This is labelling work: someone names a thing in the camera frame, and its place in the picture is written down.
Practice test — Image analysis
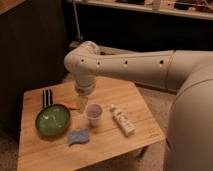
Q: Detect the blue sponge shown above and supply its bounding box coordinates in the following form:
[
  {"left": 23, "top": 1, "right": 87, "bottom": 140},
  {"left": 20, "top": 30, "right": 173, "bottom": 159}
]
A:
[{"left": 67, "top": 129, "right": 90, "bottom": 146}]

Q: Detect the white paper cup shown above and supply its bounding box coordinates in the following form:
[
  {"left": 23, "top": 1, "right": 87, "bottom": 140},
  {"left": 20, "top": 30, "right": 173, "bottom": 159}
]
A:
[{"left": 86, "top": 104, "right": 103, "bottom": 127}]

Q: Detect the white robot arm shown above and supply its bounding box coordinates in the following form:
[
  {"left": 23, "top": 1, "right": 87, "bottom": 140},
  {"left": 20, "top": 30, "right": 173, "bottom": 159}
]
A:
[{"left": 64, "top": 41, "right": 213, "bottom": 171}]

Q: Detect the wooden table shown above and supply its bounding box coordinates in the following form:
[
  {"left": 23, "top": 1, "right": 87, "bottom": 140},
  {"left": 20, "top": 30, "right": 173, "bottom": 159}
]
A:
[{"left": 17, "top": 76, "right": 166, "bottom": 171}]

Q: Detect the white tube with label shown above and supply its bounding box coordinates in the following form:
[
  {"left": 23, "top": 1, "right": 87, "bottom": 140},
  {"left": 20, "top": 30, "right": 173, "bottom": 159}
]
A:
[{"left": 110, "top": 104, "right": 135, "bottom": 137}]

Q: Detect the black striped object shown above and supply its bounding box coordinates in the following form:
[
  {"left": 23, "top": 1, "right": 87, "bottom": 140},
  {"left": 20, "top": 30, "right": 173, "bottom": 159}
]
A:
[{"left": 42, "top": 89, "right": 53, "bottom": 107}]

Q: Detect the green ceramic bowl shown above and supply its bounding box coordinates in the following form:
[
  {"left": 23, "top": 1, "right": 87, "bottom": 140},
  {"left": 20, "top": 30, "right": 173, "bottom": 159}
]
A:
[{"left": 35, "top": 104, "right": 71, "bottom": 136}]

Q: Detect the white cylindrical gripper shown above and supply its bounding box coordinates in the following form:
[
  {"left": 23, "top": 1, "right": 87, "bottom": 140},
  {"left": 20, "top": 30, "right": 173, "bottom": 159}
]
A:
[{"left": 74, "top": 83, "right": 95, "bottom": 113}]

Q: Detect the metal stand pole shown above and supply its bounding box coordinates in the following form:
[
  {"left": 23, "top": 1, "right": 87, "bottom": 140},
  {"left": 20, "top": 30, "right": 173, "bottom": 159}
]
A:
[{"left": 72, "top": 0, "right": 83, "bottom": 42}]

